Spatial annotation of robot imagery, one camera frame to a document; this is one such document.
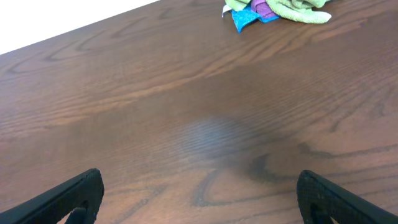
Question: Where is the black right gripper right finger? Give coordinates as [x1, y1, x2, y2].
[296, 170, 397, 224]

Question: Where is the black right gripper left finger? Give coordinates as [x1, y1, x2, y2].
[1, 169, 104, 224]

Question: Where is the green cloth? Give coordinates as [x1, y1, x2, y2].
[225, 0, 331, 24]

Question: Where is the blue cloth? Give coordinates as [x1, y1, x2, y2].
[231, 6, 279, 33]

